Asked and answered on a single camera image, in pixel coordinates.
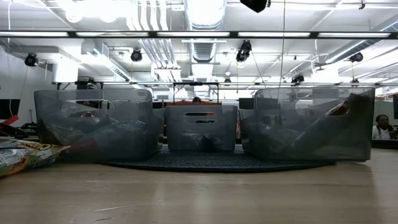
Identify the dark round divided tray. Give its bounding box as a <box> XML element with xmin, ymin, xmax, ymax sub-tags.
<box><xmin>101</xmin><ymin>145</ymin><xmax>336</xmax><ymax>174</ymax></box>

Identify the small red object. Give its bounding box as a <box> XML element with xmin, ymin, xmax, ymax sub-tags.
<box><xmin>0</xmin><ymin>114</ymin><xmax>21</xmax><ymax>127</ymax></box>

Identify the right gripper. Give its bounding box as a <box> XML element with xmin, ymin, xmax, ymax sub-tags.
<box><xmin>239</xmin><ymin>0</ymin><xmax>269</xmax><ymax>14</ymax></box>

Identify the black background monitor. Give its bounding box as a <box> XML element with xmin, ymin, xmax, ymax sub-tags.
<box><xmin>238</xmin><ymin>98</ymin><xmax>256</xmax><ymax>110</ymax></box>

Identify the thin black hanging cable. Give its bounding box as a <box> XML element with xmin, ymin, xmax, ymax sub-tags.
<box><xmin>279</xmin><ymin>0</ymin><xmax>286</xmax><ymax>88</ymax></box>

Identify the silver ventilation duct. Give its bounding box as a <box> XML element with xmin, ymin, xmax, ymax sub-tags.
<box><xmin>183</xmin><ymin>0</ymin><xmax>228</xmax><ymax>63</ymax></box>

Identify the black aluminium rig frame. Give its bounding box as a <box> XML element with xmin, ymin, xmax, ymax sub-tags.
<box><xmin>0</xmin><ymin>30</ymin><xmax>398</xmax><ymax>40</ymax></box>

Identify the green yellow granola bar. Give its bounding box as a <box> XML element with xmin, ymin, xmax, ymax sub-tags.
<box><xmin>0</xmin><ymin>138</ymin><xmax>71</xmax><ymax>179</ymax></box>

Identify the orange partition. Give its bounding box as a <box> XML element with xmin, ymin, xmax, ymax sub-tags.
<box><xmin>167</xmin><ymin>100</ymin><xmax>223</xmax><ymax>106</ymax></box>

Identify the black wall monitor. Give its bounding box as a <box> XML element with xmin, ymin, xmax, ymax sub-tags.
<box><xmin>0</xmin><ymin>98</ymin><xmax>21</xmax><ymax>121</ymax></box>

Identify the background black frame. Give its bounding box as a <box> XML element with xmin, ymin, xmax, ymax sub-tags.
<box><xmin>51</xmin><ymin>80</ymin><xmax>398</xmax><ymax>108</ymax></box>

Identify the translucent grey plastic bin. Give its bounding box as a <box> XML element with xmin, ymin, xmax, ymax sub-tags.
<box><xmin>34</xmin><ymin>89</ymin><xmax>162</xmax><ymax>162</ymax></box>
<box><xmin>239</xmin><ymin>86</ymin><xmax>376</xmax><ymax>162</ymax></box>
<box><xmin>164</xmin><ymin>105</ymin><xmax>239</xmax><ymax>152</ymax></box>

